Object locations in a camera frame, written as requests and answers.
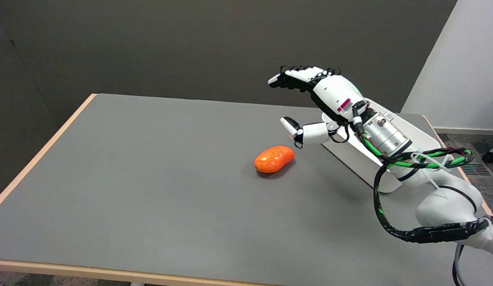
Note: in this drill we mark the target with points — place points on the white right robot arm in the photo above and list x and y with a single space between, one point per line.
441 198

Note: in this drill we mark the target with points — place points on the white plastic box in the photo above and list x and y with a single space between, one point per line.
401 143

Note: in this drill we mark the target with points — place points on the black chair caster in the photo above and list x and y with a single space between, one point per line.
490 156

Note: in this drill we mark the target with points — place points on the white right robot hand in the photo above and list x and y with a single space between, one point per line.
334 94

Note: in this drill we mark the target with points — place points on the floor vent grille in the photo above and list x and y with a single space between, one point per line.
475 169

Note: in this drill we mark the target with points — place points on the orange mango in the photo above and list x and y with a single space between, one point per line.
274 159

